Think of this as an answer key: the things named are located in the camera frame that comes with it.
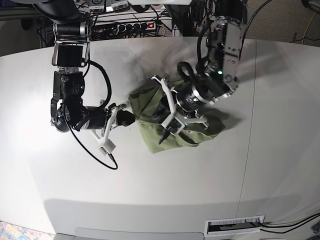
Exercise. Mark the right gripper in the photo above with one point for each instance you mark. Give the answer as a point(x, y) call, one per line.
point(108, 119)

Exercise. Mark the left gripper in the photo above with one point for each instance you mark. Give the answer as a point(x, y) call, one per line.
point(185, 102)

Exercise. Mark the green T-shirt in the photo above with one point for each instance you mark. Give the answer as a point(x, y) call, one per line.
point(163, 130)

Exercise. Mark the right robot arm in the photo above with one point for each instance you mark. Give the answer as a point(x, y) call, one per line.
point(72, 31)

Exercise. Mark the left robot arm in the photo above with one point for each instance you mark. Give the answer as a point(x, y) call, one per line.
point(213, 78)

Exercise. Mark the grey table leg column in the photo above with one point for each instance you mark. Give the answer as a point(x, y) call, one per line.
point(176, 19)

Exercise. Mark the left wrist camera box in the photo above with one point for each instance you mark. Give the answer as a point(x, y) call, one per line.
point(173, 123)

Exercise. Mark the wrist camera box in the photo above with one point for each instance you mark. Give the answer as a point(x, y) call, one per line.
point(106, 148)
point(173, 123)

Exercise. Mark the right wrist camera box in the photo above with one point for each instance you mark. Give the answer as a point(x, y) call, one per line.
point(106, 148)

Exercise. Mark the black power strip red switch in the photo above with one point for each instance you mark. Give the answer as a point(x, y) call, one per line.
point(144, 27)

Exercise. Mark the table cable grommet slot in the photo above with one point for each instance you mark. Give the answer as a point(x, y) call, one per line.
point(233, 226)

